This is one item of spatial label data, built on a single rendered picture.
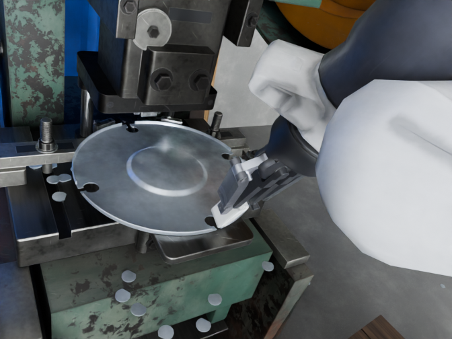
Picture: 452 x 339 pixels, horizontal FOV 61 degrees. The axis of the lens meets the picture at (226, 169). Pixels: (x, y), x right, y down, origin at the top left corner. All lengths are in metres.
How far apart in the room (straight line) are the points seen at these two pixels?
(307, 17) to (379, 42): 0.56
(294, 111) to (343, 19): 0.46
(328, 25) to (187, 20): 0.32
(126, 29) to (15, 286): 0.39
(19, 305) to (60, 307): 0.05
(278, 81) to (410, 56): 0.10
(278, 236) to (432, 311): 1.21
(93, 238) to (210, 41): 0.35
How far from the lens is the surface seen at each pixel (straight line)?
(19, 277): 0.66
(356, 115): 0.21
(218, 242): 0.54
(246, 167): 0.40
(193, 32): 0.58
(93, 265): 0.66
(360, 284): 1.79
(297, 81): 0.34
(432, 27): 0.28
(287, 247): 0.78
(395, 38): 0.29
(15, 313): 0.63
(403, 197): 0.20
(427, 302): 1.93
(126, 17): 0.50
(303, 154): 0.36
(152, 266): 0.67
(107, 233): 0.65
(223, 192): 0.46
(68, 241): 0.64
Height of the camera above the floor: 1.16
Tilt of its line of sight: 34 degrees down
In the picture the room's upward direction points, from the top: 17 degrees clockwise
